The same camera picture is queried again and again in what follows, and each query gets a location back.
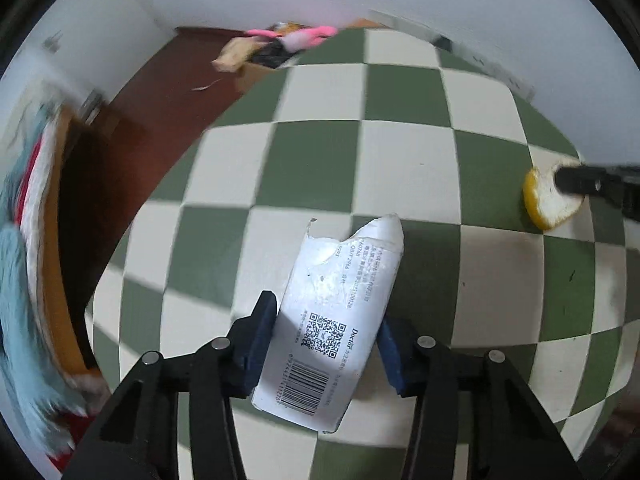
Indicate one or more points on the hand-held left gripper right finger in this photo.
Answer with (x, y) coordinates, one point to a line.
(395, 355)

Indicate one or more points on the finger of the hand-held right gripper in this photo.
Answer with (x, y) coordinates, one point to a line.
(590, 180)

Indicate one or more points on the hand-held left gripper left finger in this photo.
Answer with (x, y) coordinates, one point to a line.
(260, 340)

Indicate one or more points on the citrus peel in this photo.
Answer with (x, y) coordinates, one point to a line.
(547, 207)

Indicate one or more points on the white carton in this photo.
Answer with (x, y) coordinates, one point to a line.
(330, 300)

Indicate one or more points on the green white checkered tablecloth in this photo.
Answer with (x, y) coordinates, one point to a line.
(400, 160)

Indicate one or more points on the red bed sheet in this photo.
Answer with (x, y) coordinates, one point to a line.
(75, 430)

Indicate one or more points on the light blue duvet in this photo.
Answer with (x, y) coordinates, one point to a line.
(25, 335)

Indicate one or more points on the white patterned bed sheet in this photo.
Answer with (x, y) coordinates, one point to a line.
(42, 220)

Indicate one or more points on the small white scrap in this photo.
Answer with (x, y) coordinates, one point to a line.
(205, 86)

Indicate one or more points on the cardboard box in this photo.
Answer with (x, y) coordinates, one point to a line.
(255, 72)

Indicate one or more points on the red blanket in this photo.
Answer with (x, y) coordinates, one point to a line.
(32, 170)

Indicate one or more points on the crumpled beige paper bag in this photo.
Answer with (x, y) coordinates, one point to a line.
(232, 55)

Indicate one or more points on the grey box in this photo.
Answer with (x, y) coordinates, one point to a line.
(92, 107)

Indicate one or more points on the pink plush toy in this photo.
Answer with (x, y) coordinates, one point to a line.
(305, 36)

